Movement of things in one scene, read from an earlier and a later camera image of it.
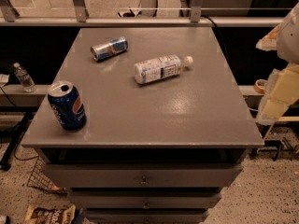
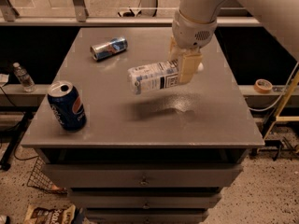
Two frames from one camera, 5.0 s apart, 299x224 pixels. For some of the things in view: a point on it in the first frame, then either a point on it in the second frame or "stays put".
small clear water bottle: x=23 y=78 stays put
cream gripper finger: x=282 y=90 → x=190 y=63
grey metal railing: x=8 y=16 stays put
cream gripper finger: x=269 y=42 → x=174 y=51
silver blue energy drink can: x=106 y=50 stays put
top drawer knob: x=144 y=181 stays put
